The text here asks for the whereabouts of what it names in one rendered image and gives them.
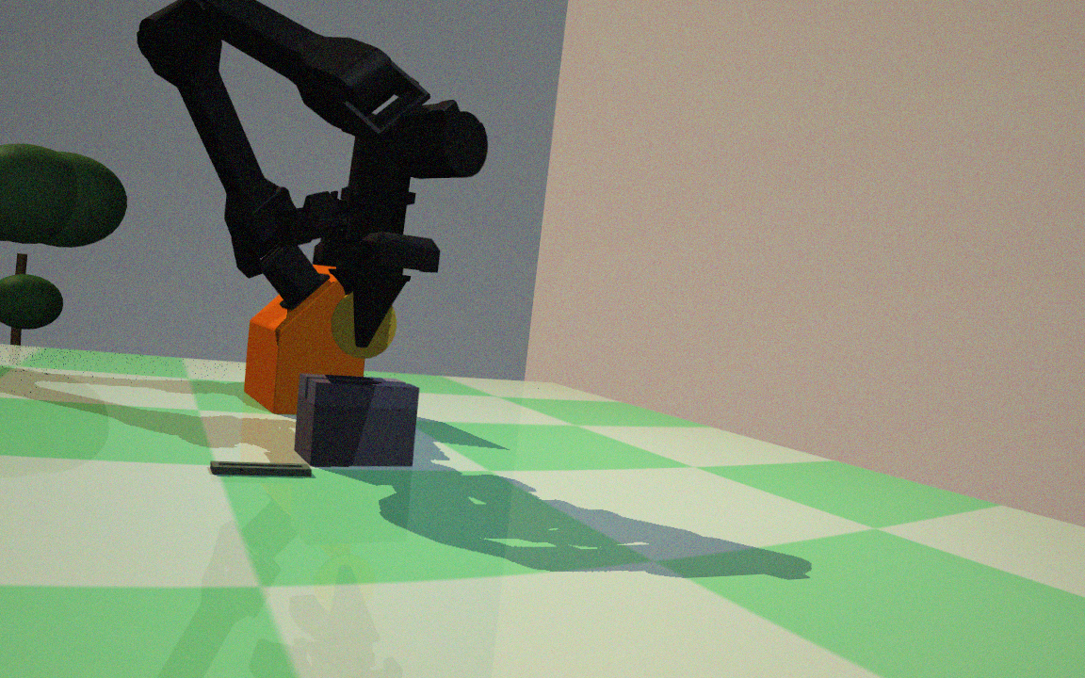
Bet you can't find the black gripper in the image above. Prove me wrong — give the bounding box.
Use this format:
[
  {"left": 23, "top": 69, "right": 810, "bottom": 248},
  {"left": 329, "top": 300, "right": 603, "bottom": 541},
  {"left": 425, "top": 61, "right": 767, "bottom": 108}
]
[{"left": 312, "top": 174, "right": 441, "bottom": 347}]

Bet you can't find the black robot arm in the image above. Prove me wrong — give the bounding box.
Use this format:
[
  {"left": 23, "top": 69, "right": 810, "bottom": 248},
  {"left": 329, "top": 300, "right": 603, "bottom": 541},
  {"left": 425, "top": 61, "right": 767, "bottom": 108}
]
[{"left": 137, "top": 0, "right": 488, "bottom": 310}]

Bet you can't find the gold coin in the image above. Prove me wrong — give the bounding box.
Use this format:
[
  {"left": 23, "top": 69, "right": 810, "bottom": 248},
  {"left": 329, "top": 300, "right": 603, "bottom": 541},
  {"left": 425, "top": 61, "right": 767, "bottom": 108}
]
[{"left": 332, "top": 292, "right": 397, "bottom": 359}]

